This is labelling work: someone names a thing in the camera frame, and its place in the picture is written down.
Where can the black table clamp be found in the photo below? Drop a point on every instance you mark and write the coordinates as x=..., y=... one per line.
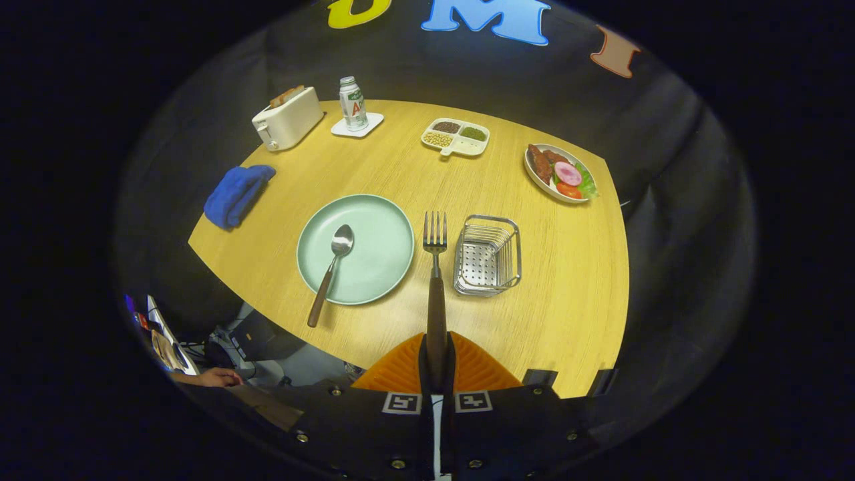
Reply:
x=601, y=382
x=538, y=377

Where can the white divided dish of beans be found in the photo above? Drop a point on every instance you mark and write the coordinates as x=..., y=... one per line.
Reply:
x=461, y=143

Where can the light green plate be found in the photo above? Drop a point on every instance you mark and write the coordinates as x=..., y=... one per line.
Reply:
x=377, y=254

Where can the brown meat pieces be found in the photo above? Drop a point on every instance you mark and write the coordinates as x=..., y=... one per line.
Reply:
x=541, y=164

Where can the toast slice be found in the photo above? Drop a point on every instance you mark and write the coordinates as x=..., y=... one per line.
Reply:
x=280, y=99
x=296, y=91

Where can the red tomato slice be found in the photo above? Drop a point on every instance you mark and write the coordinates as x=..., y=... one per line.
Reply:
x=569, y=191

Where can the clear plastic water bottle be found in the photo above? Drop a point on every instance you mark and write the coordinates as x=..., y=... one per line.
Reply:
x=353, y=107

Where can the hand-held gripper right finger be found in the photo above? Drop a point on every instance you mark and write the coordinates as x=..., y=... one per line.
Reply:
x=521, y=427

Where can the green lettuce leaf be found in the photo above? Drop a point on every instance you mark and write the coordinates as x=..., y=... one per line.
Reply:
x=589, y=182

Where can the white toaster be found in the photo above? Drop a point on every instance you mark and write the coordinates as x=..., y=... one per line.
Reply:
x=290, y=123

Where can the pink ham slice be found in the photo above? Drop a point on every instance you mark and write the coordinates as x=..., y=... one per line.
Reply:
x=568, y=174

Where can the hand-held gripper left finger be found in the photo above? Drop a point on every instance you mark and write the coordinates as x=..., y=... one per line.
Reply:
x=361, y=427

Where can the white plate of food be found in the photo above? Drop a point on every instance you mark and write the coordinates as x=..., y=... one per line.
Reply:
x=544, y=187

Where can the white square coaster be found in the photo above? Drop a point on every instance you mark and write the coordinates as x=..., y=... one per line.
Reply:
x=374, y=123

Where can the blue folded towel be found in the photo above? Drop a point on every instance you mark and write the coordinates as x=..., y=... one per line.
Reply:
x=234, y=197

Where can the laptop with lit screen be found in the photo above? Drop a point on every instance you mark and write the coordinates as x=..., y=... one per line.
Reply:
x=167, y=341

